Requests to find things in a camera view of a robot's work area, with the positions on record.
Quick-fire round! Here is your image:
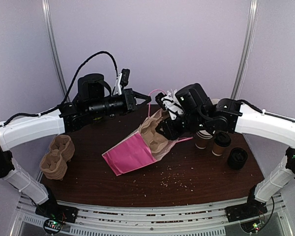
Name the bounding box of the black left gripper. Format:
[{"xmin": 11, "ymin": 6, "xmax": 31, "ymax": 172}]
[{"xmin": 87, "ymin": 88, "xmax": 151, "ymax": 118}]

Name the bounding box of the stack of brown paper cups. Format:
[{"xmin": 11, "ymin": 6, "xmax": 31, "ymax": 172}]
[{"xmin": 195, "ymin": 130, "xmax": 213, "ymax": 149}]

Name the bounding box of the black cup lid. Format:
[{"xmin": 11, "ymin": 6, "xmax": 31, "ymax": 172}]
[{"xmin": 214, "ymin": 132, "xmax": 232, "ymax": 148}]

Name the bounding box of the single brown paper cup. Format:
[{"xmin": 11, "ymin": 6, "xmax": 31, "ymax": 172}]
[{"xmin": 211, "ymin": 137, "xmax": 231, "ymax": 156}]

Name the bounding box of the single pulp cup carrier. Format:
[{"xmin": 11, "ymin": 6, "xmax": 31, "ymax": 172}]
[{"xmin": 138, "ymin": 109, "xmax": 175, "ymax": 160}]

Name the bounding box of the white pink paper bag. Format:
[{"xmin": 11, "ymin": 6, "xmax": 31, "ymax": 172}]
[{"xmin": 101, "ymin": 88, "xmax": 194, "ymax": 177}]

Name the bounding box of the stack of black cup lids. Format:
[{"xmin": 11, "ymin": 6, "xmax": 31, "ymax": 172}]
[{"xmin": 227, "ymin": 147, "xmax": 248, "ymax": 170}]

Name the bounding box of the stack of pulp cup carriers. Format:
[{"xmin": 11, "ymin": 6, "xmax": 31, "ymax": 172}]
[{"xmin": 40, "ymin": 135, "xmax": 75, "ymax": 180}]

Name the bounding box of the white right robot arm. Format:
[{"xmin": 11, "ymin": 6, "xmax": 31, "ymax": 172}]
[{"xmin": 155, "ymin": 83, "xmax": 295, "ymax": 217}]

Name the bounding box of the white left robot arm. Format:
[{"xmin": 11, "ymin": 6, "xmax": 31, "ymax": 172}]
[{"xmin": 0, "ymin": 70, "xmax": 151, "ymax": 218}]

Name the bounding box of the white ceramic mug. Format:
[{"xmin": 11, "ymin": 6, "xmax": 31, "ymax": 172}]
[{"xmin": 211, "ymin": 99, "xmax": 220, "ymax": 105}]

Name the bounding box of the glass jar of straws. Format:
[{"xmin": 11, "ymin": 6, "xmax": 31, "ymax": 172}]
[{"xmin": 166, "ymin": 89, "xmax": 177, "ymax": 98}]

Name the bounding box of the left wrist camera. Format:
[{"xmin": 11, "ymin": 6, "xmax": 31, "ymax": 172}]
[{"xmin": 112, "ymin": 69, "xmax": 130, "ymax": 95}]

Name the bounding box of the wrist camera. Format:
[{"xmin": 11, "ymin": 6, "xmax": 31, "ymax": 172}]
[
  {"xmin": 112, "ymin": 69, "xmax": 130, "ymax": 95},
  {"xmin": 155, "ymin": 92, "xmax": 184, "ymax": 120}
]

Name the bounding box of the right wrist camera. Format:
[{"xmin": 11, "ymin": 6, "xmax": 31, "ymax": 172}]
[{"xmin": 155, "ymin": 92, "xmax": 184, "ymax": 120}]

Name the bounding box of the aluminium frame post right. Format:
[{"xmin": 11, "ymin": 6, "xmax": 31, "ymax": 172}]
[{"xmin": 231, "ymin": 0, "xmax": 259, "ymax": 100}]

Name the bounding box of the aluminium frame post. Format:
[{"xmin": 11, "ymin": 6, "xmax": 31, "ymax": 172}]
[
  {"xmin": 41, "ymin": 0, "xmax": 67, "ymax": 97},
  {"xmin": 231, "ymin": 0, "xmax": 259, "ymax": 100}
]

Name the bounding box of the aluminium frame post left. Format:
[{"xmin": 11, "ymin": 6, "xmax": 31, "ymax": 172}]
[{"xmin": 41, "ymin": 0, "xmax": 67, "ymax": 97}]

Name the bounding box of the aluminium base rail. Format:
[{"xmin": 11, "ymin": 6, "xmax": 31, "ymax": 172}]
[{"xmin": 8, "ymin": 194, "xmax": 293, "ymax": 236}]

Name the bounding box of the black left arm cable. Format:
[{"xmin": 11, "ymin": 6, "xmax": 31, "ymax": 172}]
[{"xmin": 0, "ymin": 51, "xmax": 120, "ymax": 126}]

